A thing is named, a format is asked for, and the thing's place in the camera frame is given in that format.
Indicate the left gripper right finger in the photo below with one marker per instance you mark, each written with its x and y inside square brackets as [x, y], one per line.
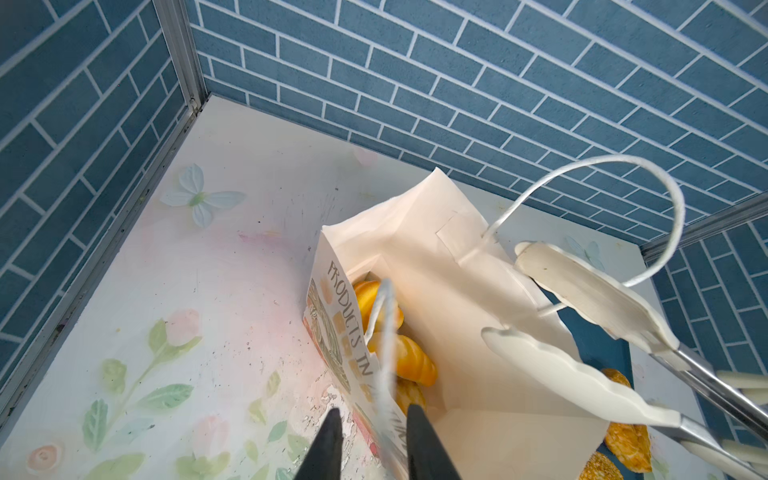
[427, 458]

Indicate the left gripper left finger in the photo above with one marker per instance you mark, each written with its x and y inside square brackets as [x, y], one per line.
[323, 458]

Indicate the striped yellow bread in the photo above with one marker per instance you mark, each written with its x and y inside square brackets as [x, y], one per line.
[411, 362]

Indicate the white paper bag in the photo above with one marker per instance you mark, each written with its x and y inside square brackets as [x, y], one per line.
[495, 421]

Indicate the large sesame oval bread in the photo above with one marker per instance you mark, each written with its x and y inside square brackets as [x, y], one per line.
[599, 467]

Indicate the small croissant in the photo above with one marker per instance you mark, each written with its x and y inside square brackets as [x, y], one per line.
[366, 292]

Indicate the large yellow ring bread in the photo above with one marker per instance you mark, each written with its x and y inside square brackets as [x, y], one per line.
[631, 445]

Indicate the metal tongs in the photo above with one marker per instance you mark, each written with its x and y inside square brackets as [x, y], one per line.
[618, 318]

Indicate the small braided ring bread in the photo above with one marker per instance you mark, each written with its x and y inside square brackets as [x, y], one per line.
[408, 393]

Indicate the teal tray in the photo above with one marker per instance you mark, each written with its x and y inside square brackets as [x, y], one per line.
[656, 385]

